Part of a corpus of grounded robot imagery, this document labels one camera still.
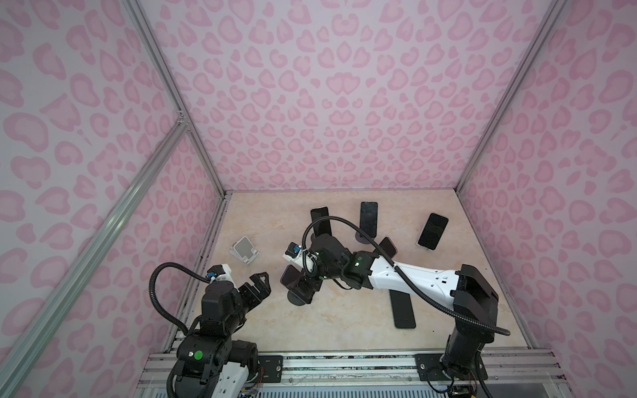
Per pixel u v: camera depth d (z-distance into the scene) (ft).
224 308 1.63
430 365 2.46
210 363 1.46
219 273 2.00
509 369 2.42
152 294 1.50
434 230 3.13
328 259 2.00
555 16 2.29
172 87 2.76
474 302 1.44
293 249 2.14
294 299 2.71
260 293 2.06
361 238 3.23
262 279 2.23
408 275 1.65
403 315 2.70
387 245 2.75
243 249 3.02
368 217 3.17
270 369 2.40
